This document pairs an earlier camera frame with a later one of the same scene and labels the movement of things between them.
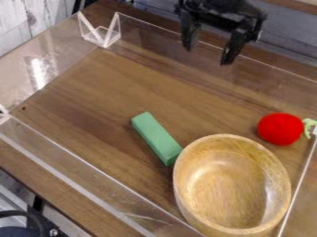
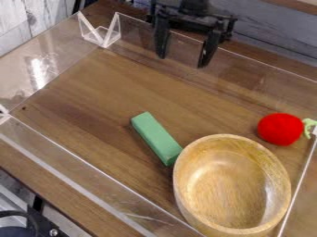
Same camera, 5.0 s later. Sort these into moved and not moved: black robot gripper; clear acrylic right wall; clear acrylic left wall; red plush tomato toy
Moved: black robot gripper
Not moved: red plush tomato toy; clear acrylic right wall; clear acrylic left wall
